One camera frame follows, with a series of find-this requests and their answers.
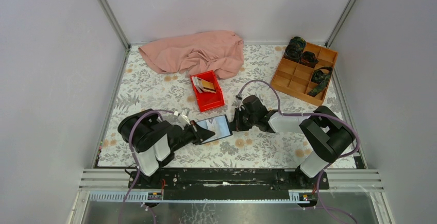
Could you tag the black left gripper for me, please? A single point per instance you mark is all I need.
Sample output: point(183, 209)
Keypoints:
point(200, 134)

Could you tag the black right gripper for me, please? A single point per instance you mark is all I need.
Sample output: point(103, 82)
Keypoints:
point(237, 125)

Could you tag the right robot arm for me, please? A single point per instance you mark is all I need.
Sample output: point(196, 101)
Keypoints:
point(328, 135)

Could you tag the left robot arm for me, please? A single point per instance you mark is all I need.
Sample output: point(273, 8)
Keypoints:
point(154, 135)

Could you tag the stack of cards in bin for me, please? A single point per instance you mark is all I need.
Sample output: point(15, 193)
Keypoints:
point(197, 84)

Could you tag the red plastic bin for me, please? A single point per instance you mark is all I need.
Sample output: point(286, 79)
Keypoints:
point(207, 100)

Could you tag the wooden compartment tray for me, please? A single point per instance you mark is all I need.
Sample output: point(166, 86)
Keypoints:
point(305, 83)

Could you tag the pink cloth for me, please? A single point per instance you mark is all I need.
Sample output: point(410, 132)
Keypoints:
point(218, 51)

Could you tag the rolled dark belt middle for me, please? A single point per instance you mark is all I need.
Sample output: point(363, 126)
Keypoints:
point(308, 59)

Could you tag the rolled dark belt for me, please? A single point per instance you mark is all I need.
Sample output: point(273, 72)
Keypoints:
point(308, 59)
point(294, 49)

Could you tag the rolled dark belt top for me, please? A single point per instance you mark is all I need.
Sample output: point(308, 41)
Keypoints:
point(294, 49)

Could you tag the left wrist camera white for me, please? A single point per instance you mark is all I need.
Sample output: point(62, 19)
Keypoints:
point(182, 116)

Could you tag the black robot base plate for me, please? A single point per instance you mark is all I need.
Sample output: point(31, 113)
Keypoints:
point(227, 184)

